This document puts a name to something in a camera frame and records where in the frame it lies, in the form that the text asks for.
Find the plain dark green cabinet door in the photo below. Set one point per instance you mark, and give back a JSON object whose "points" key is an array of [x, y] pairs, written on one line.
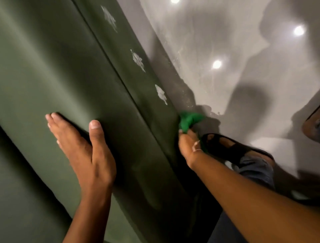
{"points": [[60, 75]]}

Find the green cabinet door white patches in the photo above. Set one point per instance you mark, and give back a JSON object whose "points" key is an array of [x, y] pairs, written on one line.
{"points": [[140, 82]]}

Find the blue jeans leg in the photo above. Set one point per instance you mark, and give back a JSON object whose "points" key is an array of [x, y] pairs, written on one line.
{"points": [[255, 172]]}

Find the person's left forearm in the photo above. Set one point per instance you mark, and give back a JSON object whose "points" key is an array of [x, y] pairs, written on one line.
{"points": [[86, 217]]}

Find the person's right fingers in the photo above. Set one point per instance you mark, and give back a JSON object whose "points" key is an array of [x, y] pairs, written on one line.
{"points": [[186, 140]]}

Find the person's right hand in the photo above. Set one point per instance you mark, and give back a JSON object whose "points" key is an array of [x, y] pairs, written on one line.
{"points": [[188, 147]]}

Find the green cleaning cloth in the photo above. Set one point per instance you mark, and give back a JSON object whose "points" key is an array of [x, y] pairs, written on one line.
{"points": [[190, 121]]}

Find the person's left hand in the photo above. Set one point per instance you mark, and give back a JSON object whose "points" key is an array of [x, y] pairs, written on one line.
{"points": [[92, 165]]}

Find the person's left thumb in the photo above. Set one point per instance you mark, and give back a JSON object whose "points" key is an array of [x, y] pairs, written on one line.
{"points": [[96, 135]]}

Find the person's right forearm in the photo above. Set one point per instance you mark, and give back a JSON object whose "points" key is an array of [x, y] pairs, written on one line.
{"points": [[250, 200]]}

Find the black sandal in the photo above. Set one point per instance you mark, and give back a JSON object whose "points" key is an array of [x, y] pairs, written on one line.
{"points": [[235, 150], [312, 125]]}

